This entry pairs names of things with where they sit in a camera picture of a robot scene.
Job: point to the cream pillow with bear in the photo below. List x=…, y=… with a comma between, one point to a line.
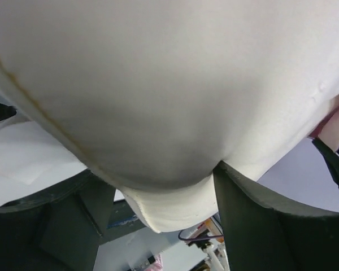
x=152, y=95

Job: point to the pink pillowcase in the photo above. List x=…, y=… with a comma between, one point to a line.
x=328, y=129

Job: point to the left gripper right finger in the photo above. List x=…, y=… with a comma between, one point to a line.
x=271, y=231

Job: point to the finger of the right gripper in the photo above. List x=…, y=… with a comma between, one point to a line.
x=334, y=169

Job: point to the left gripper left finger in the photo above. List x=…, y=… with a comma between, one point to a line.
x=58, y=228

